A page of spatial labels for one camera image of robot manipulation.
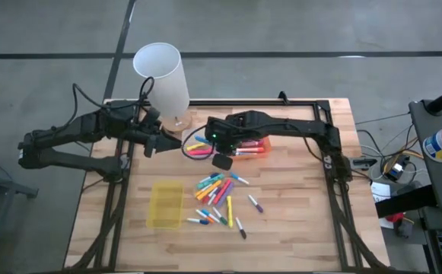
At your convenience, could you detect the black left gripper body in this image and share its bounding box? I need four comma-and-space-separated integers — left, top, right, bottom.
123, 127, 157, 159

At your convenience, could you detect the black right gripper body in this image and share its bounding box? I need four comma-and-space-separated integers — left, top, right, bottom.
204, 113, 246, 154

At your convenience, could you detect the pink highlighter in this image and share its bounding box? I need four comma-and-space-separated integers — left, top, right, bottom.
187, 148, 215, 157

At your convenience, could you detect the light blue cap fine marker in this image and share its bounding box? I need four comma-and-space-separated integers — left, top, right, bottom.
200, 208, 221, 225
230, 172, 250, 186

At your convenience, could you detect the teal highlighter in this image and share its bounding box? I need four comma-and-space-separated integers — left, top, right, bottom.
196, 174, 225, 190

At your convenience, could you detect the red highlighter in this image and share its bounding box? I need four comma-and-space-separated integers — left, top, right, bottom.
212, 178, 232, 206

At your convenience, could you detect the golden yellow highlighter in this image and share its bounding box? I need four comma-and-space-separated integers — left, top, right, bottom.
196, 179, 223, 202

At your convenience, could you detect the purple highlighter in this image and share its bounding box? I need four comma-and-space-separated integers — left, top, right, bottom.
216, 181, 236, 209

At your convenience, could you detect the purple cap fine marker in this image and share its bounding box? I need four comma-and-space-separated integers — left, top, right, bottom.
247, 194, 264, 214

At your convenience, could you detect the orange cap fine marker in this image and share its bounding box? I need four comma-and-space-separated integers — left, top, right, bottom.
195, 209, 215, 225

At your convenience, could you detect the green cap fine marker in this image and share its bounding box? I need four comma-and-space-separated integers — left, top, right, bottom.
211, 206, 229, 226

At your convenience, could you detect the black cap fine marker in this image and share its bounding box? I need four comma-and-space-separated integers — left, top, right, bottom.
234, 216, 247, 241

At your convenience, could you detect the clear translucent plastic bin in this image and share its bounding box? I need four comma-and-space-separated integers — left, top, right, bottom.
182, 131, 221, 161

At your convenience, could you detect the orange translucent plastic bin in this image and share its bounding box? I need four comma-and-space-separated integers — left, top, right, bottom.
231, 135, 273, 161

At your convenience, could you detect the yellow translucent plastic bin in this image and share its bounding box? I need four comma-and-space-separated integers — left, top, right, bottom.
145, 180, 186, 231

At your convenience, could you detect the white cylinder lamp, wooden base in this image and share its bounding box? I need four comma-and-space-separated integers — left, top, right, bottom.
132, 41, 194, 134

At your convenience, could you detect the small black device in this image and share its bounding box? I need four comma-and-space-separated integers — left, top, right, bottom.
349, 155, 378, 171

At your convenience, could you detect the black metal stand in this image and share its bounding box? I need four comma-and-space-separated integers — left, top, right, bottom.
0, 150, 40, 274

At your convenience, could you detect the white paper sheet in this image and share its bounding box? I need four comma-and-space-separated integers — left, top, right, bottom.
370, 180, 393, 203

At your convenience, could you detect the small red object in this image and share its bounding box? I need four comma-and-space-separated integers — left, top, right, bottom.
386, 212, 406, 225

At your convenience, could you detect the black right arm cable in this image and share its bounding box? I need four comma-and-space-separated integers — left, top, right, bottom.
181, 124, 218, 161

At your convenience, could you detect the black metal table frame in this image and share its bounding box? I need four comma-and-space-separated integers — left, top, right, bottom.
62, 97, 389, 274

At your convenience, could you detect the thin black floor cable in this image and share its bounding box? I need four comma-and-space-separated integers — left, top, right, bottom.
353, 112, 412, 126

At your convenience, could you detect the black strap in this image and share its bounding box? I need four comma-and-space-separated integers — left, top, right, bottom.
374, 184, 438, 218

